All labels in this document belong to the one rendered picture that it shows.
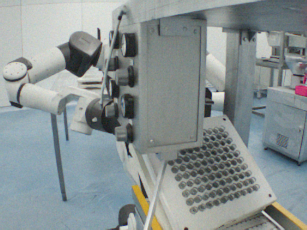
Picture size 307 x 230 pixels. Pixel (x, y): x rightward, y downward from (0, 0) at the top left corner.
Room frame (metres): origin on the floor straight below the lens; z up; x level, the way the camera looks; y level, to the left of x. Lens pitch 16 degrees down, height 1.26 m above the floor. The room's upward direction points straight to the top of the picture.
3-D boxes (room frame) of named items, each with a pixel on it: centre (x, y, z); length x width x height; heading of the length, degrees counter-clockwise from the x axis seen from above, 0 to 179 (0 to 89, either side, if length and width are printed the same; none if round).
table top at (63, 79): (2.65, 0.40, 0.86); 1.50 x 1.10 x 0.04; 15
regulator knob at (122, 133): (0.42, 0.04, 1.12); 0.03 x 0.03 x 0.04; 17
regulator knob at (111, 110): (0.53, 0.08, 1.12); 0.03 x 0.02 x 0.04; 17
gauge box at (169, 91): (0.49, 0.00, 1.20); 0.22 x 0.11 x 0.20; 17
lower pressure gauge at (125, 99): (0.41, 0.04, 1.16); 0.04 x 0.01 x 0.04; 17
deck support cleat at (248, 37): (0.66, -0.26, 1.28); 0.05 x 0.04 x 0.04; 107
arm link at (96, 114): (0.65, 0.08, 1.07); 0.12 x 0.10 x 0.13; 50
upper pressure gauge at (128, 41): (0.40, 0.03, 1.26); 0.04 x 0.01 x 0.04; 17
